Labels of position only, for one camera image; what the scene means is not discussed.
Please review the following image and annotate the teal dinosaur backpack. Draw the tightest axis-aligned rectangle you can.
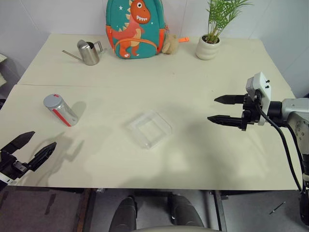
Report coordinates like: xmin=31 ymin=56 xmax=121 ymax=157
xmin=105 ymin=0 xmax=169 ymax=59

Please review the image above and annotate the beige plush toy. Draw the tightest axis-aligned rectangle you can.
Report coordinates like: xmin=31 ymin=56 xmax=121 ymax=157
xmin=161 ymin=33 xmax=180 ymax=55

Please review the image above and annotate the brown floor mat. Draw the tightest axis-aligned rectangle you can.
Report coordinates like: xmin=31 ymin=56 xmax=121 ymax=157
xmin=0 ymin=186 xmax=92 ymax=232

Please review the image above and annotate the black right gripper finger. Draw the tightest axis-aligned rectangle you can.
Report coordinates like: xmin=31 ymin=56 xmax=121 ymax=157
xmin=207 ymin=115 xmax=243 ymax=129
xmin=214 ymin=94 xmax=246 ymax=106

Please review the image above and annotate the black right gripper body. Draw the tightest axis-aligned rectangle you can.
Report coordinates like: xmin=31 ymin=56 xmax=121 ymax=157
xmin=240 ymin=92 xmax=264 ymax=132

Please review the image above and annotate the grey plastic bottle lid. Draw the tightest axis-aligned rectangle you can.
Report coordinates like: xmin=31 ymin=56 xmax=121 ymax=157
xmin=43 ymin=93 xmax=63 ymax=112

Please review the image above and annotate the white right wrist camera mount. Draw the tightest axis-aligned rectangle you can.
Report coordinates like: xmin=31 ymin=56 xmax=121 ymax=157
xmin=245 ymin=72 xmax=272 ymax=127

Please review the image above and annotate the dark rounded shape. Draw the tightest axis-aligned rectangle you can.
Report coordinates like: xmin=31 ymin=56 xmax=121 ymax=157
xmin=108 ymin=196 xmax=138 ymax=232
xmin=168 ymin=193 xmax=205 ymax=229

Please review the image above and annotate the stainless steel watering can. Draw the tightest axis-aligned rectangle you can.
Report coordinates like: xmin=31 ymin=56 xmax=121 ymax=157
xmin=62 ymin=39 xmax=104 ymax=66

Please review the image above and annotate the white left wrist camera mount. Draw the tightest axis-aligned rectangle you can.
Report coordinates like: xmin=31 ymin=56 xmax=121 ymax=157
xmin=0 ymin=172 xmax=12 ymax=186

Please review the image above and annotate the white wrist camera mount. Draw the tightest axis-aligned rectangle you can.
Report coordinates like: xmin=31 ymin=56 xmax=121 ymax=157
xmin=245 ymin=72 xmax=272 ymax=127
xmin=0 ymin=172 xmax=12 ymax=186

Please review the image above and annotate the clear plastic square container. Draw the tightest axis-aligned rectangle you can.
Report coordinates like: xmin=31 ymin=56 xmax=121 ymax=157
xmin=125 ymin=110 xmax=174 ymax=150

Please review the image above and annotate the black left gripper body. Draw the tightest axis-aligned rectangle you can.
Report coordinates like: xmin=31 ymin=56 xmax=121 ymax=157
xmin=0 ymin=150 xmax=31 ymax=181

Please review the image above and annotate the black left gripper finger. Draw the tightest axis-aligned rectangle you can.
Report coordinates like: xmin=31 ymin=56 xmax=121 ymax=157
xmin=0 ymin=131 xmax=36 ymax=154
xmin=28 ymin=142 xmax=57 ymax=172

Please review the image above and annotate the black pen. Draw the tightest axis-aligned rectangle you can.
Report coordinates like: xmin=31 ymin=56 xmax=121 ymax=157
xmin=269 ymin=201 xmax=286 ymax=215

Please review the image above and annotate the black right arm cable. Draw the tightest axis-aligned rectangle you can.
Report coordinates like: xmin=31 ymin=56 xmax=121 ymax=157
xmin=255 ymin=96 xmax=304 ymax=192

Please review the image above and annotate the white ribbed plant pot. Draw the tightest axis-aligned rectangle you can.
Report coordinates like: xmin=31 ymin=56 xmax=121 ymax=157
xmin=195 ymin=34 xmax=221 ymax=60

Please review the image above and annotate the green palm plant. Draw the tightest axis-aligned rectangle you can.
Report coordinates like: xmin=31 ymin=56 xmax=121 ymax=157
xmin=205 ymin=0 xmax=253 ymax=44

